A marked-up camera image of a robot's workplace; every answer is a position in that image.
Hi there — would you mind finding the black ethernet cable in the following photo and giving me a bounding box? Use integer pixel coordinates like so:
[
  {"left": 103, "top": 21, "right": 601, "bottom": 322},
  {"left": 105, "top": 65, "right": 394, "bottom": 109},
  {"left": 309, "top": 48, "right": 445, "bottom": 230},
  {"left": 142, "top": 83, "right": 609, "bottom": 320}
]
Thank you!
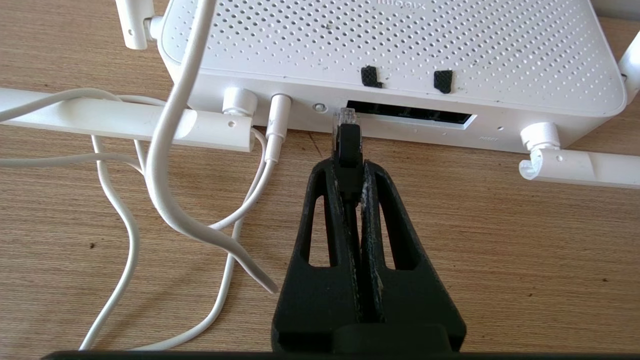
[{"left": 332, "top": 107, "right": 364, "bottom": 251}]

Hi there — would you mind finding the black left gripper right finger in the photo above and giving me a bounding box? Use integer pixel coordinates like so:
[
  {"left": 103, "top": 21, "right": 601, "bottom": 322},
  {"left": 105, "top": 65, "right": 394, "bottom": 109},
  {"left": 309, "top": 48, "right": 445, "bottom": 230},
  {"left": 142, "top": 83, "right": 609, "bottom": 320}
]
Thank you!
[{"left": 357, "top": 160, "right": 467, "bottom": 353}]

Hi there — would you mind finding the white router with antennas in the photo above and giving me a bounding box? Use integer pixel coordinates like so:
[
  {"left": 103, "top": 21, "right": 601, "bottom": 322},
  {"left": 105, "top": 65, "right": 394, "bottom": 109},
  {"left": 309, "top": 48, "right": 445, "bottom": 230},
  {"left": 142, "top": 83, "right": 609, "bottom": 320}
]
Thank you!
[{"left": 0, "top": 0, "right": 640, "bottom": 190}]

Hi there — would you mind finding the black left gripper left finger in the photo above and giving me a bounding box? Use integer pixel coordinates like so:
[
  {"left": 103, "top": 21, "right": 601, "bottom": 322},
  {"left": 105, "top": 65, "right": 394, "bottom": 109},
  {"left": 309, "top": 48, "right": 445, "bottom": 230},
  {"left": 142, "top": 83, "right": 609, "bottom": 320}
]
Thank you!
[{"left": 271, "top": 159, "right": 362, "bottom": 353}]

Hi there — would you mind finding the thin white adapter cable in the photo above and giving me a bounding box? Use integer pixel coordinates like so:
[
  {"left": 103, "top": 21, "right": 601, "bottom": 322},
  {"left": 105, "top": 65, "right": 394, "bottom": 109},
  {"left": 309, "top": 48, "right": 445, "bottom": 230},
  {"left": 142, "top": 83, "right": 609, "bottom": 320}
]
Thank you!
[{"left": 0, "top": 0, "right": 293, "bottom": 351}]

